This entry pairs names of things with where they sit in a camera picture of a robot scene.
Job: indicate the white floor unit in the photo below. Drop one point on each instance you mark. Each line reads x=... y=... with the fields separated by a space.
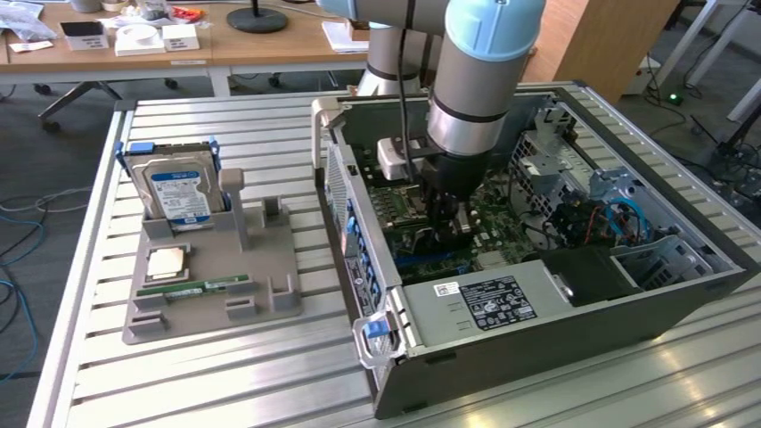
x=648 y=76

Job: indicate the green motherboard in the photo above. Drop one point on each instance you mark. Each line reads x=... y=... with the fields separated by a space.
x=506 y=232

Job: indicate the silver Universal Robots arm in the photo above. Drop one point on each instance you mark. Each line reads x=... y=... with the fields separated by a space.
x=482 y=67

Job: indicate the black Nvidia graphics card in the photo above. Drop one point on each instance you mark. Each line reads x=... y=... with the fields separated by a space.
x=443 y=245

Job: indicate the white box with tape roll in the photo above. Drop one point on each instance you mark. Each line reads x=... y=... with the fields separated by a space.
x=141 y=42

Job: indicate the dark packet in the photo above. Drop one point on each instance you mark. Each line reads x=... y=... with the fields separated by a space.
x=151 y=11

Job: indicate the wooden desk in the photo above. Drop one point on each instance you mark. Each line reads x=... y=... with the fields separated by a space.
x=59 y=62
x=298 y=49

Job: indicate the white box black top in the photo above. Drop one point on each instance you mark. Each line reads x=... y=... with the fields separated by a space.
x=83 y=38

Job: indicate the clear plastic bag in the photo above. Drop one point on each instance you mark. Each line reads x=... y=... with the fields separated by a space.
x=25 y=22

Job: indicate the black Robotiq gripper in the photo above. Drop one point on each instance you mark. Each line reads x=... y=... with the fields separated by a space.
x=458 y=176

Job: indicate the red small item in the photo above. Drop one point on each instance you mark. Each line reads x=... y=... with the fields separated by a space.
x=186 y=14

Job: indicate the dark grey open PC case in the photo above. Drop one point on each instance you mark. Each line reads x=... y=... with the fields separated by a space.
x=535 y=370

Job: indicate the wooden cabinet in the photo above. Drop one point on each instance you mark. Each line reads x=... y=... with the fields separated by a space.
x=595 y=44

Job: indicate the CPU socket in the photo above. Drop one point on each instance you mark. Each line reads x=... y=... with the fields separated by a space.
x=411 y=200

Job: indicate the grey cup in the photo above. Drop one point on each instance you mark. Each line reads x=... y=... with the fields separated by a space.
x=86 y=5

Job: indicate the grey power supply unit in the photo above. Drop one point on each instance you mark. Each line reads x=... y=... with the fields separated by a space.
x=440 y=312

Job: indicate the silver hard disk blue caddy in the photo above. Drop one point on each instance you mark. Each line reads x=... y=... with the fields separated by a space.
x=175 y=191

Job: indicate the small white box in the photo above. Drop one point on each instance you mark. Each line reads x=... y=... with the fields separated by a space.
x=181 y=38

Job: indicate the small silver disk bay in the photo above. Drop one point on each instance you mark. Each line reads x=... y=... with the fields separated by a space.
x=666 y=263

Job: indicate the black round lamp base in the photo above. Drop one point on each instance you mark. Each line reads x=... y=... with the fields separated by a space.
x=256 y=22

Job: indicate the beige tape roll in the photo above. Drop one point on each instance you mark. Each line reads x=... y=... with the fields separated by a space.
x=113 y=5

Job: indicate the silver CPU chip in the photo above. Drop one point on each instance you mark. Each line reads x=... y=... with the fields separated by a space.
x=165 y=264

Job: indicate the green RAM stick white label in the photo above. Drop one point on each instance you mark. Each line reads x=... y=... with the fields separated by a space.
x=191 y=287

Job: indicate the silver chipset heatsink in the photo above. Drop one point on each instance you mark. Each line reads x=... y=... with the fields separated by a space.
x=495 y=260

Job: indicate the white red label card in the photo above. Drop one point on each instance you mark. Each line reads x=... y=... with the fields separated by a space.
x=30 y=46

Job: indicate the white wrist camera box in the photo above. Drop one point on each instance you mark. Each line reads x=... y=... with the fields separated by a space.
x=392 y=160

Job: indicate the grey plastic parts rack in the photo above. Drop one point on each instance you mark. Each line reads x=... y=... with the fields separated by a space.
x=220 y=267

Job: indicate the white desk frame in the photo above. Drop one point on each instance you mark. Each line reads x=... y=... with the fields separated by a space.
x=748 y=98

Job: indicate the white paper stack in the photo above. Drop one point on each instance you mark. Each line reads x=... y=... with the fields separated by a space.
x=342 y=40

